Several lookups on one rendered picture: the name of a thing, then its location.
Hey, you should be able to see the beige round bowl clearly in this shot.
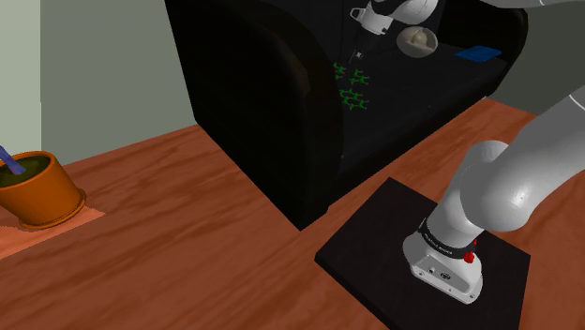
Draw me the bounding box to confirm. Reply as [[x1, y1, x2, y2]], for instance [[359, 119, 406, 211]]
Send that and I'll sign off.
[[395, 25, 440, 60]]

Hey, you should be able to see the blue flat book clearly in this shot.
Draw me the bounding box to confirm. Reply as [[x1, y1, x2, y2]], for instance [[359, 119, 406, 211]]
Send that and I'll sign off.
[[454, 45, 503, 63]]

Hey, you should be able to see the black sofa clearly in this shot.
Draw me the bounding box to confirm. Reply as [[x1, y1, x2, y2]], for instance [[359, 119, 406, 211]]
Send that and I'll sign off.
[[163, 0, 530, 232]]

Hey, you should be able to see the black robot stand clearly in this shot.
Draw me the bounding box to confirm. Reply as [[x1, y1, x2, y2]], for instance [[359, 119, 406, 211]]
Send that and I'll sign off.
[[314, 176, 533, 330]]

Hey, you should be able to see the orange plant pot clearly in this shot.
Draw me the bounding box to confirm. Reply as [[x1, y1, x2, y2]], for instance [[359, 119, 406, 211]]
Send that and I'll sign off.
[[0, 150, 87, 230]]

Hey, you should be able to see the purple plant stem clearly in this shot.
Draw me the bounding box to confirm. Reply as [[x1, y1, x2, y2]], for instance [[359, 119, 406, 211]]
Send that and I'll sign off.
[[0, 145, 27, 176]]

